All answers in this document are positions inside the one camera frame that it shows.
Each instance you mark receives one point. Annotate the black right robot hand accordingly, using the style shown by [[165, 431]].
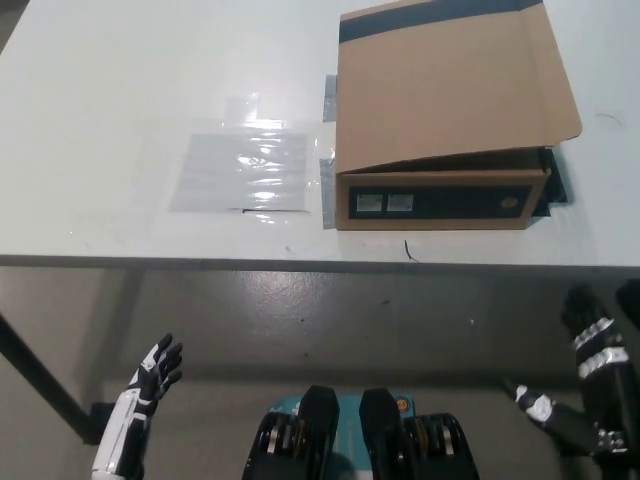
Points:
[[600, 360]]

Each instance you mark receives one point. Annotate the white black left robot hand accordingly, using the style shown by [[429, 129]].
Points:
[[150, 372]]

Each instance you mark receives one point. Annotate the brown cardboard storage box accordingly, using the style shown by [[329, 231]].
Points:
[[450, 90]]

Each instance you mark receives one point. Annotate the black teal robot torso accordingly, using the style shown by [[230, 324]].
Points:
[[320, 440]]

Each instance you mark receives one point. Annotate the black floor tape patch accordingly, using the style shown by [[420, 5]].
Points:
[[102, 420]]

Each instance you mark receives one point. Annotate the black rounded object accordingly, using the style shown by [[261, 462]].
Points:
[[631, 300]]

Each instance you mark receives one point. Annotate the black slanted table leg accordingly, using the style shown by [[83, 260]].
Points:
[[45, 375]]

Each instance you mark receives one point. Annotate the long grey tape strip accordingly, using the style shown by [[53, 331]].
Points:
[[327, 200]]

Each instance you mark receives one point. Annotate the clear plastic film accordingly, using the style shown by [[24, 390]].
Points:
[[240, 112]]

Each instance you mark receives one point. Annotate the short grey tape strip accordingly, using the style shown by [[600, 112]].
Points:
[[331, 97]]

